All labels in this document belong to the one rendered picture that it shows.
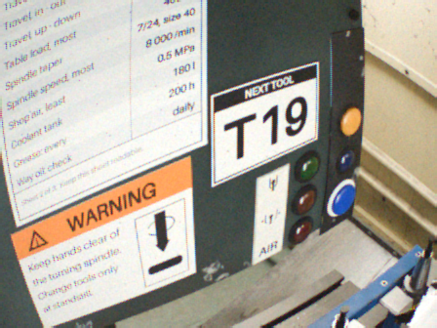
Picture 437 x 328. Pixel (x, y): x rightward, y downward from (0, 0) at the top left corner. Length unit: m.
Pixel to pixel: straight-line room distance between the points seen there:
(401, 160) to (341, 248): 0.32
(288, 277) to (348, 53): 1.27
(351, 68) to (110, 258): 0.24
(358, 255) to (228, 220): 1.23
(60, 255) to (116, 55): 0.14
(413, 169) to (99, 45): 1.23
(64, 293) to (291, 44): 0.25
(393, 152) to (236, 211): 1.09
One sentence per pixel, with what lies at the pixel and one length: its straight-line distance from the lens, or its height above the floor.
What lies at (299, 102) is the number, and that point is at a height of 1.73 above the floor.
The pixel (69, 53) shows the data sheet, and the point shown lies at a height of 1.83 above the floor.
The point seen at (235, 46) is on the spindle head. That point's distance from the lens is 0.48.
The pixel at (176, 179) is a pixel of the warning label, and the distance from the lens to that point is 0.50.
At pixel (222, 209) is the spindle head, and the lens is 0.55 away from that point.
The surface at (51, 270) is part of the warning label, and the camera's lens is 0.49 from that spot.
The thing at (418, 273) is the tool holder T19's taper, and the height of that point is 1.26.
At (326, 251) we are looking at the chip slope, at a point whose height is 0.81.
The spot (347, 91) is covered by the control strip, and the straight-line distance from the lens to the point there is 0.58.
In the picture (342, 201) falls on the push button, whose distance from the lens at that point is 0.63.
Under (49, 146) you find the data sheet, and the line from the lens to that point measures 0.43.
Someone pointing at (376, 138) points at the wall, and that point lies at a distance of 1.65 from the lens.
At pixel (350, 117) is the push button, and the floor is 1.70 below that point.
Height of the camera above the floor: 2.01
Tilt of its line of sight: 35 degrees down
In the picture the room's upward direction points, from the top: straight up
